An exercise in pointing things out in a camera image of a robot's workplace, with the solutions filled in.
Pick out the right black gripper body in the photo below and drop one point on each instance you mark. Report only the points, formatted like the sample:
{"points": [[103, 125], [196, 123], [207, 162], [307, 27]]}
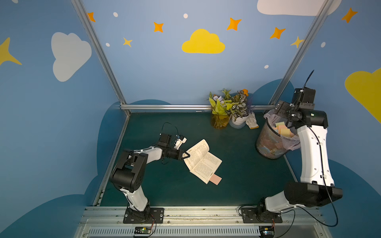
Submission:
{"points": [[281, 108]]}

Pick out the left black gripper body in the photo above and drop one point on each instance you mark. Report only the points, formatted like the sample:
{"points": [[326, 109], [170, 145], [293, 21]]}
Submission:
{"points": [[179, 154]]}

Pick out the purple covered book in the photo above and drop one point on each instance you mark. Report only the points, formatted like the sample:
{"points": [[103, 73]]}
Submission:
{"points": [[201, 162]]}

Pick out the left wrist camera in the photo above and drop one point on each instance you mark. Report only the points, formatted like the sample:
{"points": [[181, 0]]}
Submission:
{"points": [[179, 141]]}

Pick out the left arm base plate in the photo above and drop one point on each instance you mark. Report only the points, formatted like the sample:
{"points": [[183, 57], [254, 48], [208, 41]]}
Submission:
{"points": [[147, 216]]}

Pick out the white work glove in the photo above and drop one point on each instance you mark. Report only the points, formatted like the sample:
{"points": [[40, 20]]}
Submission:
{"points": [[251, 121]]}

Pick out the aluminium frame back bar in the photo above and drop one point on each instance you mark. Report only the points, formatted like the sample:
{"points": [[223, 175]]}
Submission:
{"points": [[165, 107]]}

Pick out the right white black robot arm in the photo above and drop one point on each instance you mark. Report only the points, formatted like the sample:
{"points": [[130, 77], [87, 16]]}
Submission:
{"points": [[316, 187]]}

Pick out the black mesh trash bin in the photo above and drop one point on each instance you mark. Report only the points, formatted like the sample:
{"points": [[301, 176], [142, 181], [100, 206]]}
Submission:
{"points": [[266, 144]]}

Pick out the green plant in amber vase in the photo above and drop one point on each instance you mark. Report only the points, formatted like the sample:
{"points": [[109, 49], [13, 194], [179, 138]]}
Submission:
{"points": [[221, 107]]}

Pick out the translucent plastic bin liner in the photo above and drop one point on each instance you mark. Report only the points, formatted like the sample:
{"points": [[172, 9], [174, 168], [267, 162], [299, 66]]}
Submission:
{"points": [[287, 137]]}

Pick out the aluminium frame right post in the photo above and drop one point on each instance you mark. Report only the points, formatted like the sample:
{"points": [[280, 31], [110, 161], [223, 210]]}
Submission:
{"points": [[309, 37]]}

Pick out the aluminium front rail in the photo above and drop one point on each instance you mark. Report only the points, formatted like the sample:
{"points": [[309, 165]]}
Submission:
{"points": [[198, 222]]}

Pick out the aluminium frame post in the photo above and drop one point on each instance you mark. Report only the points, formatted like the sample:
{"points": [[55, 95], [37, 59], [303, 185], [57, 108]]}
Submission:
{"points": [[309, 37], [90, 31]]}

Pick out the patterned plant in white pot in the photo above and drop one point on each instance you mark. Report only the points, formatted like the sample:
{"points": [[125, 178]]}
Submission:
{"points": [[241, 109]]}

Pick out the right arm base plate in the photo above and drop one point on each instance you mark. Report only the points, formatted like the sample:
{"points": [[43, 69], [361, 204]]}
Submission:
{"points": [[251, 215]]}

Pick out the right circuit board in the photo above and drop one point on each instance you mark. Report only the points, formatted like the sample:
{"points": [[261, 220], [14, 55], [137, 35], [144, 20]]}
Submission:
{"points": [[266, 232]]}

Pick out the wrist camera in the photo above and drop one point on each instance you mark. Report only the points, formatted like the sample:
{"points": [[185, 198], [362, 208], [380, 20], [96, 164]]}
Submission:
{"points": [[179, 141], [303, 98]]}

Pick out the left circuit board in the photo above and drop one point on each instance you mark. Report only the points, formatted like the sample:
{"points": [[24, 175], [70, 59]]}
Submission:
{"points": [[142, 231]]}

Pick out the discarded sticky notes in bin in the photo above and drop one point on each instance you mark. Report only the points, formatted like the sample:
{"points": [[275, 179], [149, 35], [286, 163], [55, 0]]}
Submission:
{"points": [[283, 130]]}

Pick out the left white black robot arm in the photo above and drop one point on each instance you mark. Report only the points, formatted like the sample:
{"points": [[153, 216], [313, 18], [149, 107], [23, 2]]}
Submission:
{"points": [[128, 173]]}

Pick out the aluminium frame left post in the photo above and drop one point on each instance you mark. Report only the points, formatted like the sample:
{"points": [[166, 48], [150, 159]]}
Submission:
{"points": [[90, 31]]}

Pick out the circuit board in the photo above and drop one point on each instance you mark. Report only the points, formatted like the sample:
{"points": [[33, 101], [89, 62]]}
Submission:
{"points": [[142, 231], [266, 232]]}

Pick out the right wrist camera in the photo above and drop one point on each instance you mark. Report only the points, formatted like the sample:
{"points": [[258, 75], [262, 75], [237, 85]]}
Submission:
{"points": [[303, 98]]}

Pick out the pink sticky note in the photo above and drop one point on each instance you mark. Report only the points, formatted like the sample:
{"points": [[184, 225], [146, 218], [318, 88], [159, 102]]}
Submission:
{"points": [[215, 179]]}

